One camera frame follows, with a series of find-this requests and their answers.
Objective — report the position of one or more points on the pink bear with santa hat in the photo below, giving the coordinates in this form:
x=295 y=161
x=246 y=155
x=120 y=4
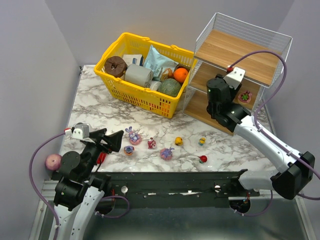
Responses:
x=151 y=143

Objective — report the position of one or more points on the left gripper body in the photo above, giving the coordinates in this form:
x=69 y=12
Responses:
x=100 y=141

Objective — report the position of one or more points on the orange fruit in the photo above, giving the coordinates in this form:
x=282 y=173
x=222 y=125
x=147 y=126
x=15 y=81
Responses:
x=180 y=74

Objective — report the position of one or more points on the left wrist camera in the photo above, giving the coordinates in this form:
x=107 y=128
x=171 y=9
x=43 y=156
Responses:
x=79 y=131

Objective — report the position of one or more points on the purple bunny on pink macaron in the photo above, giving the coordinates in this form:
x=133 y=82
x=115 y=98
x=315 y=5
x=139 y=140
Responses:
x=166 y=153

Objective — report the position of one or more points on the white wire wooden shelf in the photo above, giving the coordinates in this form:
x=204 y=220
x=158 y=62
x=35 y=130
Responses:
x=227 y=41

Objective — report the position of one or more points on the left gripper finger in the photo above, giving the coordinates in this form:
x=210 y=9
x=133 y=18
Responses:
x=98 y=136
x=114 y=141

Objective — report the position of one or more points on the yellow hair girl figure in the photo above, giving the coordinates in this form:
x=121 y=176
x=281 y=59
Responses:
x=178 y=141

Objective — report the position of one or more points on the yellow plastic basket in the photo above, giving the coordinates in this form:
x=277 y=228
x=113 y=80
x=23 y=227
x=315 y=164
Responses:
x=154 y=101

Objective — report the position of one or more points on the brown bread pastry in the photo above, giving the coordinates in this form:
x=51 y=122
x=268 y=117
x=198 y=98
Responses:
x=167 y=74

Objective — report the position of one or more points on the purple bunny in orange cup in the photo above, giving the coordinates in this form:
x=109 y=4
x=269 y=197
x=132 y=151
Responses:
x=129 y=150

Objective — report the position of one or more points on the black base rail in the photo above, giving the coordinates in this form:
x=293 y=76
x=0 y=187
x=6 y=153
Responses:
x=180 y=189

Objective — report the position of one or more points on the yellow hair blue figure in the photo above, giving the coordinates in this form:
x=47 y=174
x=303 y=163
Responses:
x=202 y=141

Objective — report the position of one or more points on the white blue box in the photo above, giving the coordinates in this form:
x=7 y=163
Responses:
x=136 y=59

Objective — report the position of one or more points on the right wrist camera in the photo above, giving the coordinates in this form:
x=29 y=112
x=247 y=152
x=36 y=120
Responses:
x=234 y=76

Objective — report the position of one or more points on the grey paper roll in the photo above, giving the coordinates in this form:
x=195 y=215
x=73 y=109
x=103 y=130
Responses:
x=139 y=75

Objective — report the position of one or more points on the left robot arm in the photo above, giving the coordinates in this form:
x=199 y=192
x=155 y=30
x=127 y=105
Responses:
x=79 y=189

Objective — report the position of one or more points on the white cup in basket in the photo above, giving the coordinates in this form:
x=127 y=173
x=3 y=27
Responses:
x=155 y=85

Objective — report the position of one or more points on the light blue chips bag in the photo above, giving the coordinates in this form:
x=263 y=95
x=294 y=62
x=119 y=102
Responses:
x=158 y=62

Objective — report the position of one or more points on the pink strawberry cake toy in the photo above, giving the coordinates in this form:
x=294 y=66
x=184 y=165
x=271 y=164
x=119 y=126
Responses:
x=245 y=97

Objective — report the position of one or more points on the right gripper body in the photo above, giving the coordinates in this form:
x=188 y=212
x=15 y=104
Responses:
x=216 y=93

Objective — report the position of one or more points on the red bell pepper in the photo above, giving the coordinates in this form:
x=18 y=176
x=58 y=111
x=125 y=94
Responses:
x=101 y=158

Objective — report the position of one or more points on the purple bunny on pink donut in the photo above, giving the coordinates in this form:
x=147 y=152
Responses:
x=134 y=138

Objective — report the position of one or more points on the green melon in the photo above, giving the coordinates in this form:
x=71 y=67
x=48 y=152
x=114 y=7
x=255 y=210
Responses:
x=170 y=87

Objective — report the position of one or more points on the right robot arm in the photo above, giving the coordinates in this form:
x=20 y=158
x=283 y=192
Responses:
x=293 y=168

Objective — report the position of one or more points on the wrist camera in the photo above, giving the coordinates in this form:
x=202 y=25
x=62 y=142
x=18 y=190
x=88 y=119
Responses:
x=234 y=76
x=79 y=131

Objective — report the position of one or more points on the chocolate donut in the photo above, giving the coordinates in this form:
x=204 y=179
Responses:
x=115 y=66

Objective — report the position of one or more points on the red cherry toy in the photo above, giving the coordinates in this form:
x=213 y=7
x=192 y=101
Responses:
x=203 y=159

